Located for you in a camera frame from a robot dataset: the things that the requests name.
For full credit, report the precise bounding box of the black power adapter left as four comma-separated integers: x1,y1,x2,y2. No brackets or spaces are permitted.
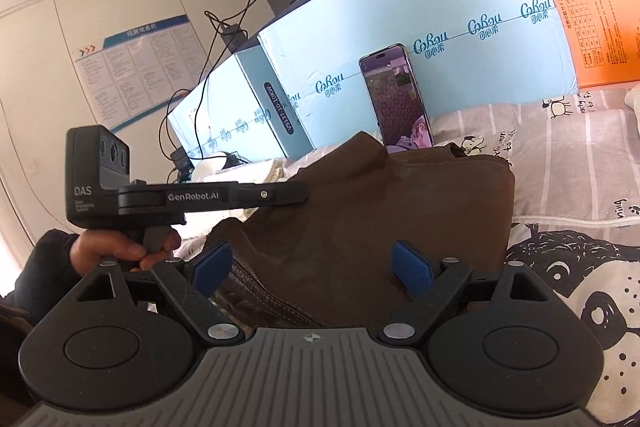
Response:
220,24,248,54

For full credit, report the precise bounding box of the cream waffle blanket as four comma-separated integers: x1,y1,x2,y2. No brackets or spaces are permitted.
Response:
238,159,305,184

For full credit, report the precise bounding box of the left light blue box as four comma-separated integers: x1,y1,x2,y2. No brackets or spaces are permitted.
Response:
168,46,304,162

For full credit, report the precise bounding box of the large light blue box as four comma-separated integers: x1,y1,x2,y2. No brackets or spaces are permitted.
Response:
258,0,578,147

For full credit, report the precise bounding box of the black cable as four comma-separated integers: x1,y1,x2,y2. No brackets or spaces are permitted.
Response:
159,0,286,186

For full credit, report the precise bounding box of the smartphone leaning on box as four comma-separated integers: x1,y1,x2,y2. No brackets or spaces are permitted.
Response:
359,43,434,153

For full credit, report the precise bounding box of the brown leather jacket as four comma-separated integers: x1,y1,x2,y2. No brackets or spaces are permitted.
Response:
208,133,515,329

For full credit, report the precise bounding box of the wall notice poster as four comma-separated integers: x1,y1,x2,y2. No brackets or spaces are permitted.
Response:
73,14,205,131

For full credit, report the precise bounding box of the person left hand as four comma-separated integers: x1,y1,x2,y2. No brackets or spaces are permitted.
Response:
70,229,181,277

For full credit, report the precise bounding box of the cartoon printed bed sheet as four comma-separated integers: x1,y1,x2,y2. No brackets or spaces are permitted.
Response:
169,83,640,427

